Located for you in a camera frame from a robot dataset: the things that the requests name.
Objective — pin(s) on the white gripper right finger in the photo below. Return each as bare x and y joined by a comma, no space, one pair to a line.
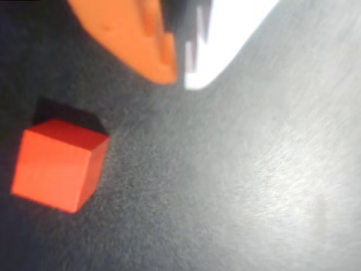
231,34

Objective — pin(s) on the red cube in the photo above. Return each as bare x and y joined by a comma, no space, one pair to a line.
53,166

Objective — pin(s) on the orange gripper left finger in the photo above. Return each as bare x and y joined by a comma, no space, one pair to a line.
127,34

